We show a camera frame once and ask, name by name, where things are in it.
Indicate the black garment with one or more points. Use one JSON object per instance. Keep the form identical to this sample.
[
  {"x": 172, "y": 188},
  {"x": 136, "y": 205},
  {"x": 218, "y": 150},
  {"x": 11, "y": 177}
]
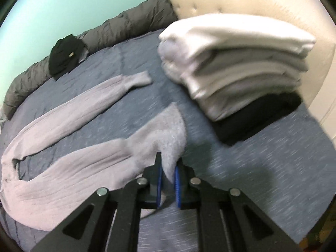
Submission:
[{"x": 63, "y": 55}]

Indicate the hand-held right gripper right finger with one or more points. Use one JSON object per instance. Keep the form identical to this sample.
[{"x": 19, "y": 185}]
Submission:
[{"x": 178, "y": 186}]

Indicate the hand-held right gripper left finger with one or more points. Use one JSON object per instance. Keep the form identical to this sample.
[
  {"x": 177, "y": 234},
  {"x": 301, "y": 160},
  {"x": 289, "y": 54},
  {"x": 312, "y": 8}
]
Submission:
[{"x": 158, "y": 186}]

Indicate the dark grey rolled duvet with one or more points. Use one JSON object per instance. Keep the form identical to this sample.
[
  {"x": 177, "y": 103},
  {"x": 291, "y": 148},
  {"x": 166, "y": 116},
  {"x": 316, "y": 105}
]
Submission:
[{"x": 118, "y": 26}]

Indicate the blue bed sheet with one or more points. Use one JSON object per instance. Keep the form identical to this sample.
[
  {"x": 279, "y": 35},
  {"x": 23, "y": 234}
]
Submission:
[{"x": 262, "y": 168}]

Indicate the pale lilac cloth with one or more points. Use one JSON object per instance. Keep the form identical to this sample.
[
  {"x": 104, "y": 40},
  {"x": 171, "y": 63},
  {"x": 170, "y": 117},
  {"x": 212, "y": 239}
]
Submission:
[{"x": 82, "y": 53}]

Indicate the grey knit sweater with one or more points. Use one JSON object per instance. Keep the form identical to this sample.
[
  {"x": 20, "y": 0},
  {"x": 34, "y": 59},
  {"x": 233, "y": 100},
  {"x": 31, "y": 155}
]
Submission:
[{"x": 78, "y": 162}]

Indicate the stack of folded clothes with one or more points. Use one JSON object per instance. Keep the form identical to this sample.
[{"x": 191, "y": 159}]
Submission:
[{"x": 236, "y": 57}]

